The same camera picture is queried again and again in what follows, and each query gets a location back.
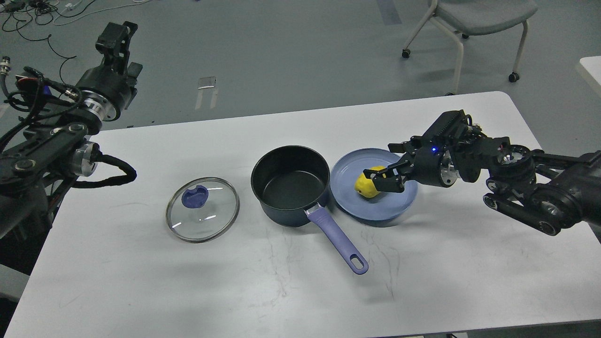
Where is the dark blue saucepan purple handle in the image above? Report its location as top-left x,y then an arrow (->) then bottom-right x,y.
251,145 -> 369,275

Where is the blue round plate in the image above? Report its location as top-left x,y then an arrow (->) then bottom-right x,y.
329,148 -> 418,221

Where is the grey office chair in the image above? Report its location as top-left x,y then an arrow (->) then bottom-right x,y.
401,0 -> 538,96

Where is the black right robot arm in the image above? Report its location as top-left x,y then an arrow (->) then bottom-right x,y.
363,110 -> 601,236

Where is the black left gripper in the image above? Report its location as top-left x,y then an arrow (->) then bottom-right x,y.
76,21 -> 143,122

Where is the white side table corner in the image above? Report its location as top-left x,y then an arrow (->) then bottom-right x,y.
576,55 -> 601,97

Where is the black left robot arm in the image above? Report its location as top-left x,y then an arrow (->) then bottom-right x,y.
0,21 -> 143,240

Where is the white floor cable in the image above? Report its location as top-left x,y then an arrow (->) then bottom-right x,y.
53,0 -> 155,26

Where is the clear tape floor marker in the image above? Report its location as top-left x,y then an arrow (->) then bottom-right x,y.
197,76 -> 217,90

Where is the black floor cable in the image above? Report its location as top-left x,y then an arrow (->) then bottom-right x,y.
0,0 -> 99,85

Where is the yellow potato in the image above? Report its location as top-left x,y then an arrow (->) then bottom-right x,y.
354,172 -> 380,199

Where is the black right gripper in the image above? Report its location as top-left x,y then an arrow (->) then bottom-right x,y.
362,136 -> 459,193

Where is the glass pot lid purple knob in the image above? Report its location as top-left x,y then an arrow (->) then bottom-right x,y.
165,177 -> 240,243

